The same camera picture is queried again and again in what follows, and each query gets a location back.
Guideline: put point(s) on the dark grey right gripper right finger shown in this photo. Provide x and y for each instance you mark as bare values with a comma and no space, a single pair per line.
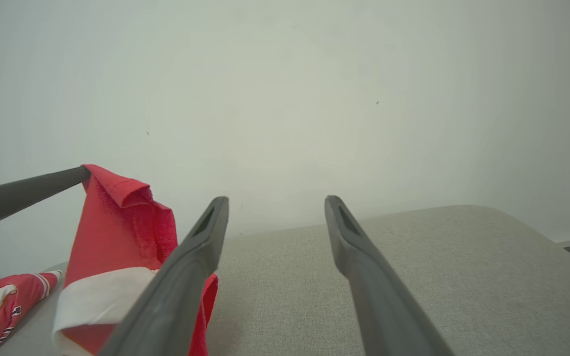
379,296

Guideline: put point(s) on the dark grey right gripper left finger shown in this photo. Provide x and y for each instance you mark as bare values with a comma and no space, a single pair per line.
176,287

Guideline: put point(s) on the red shorts with white stripe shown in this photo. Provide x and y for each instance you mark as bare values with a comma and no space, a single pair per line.
112,232

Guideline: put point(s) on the red and white jersey shirt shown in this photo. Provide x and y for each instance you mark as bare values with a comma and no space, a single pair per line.
13,296

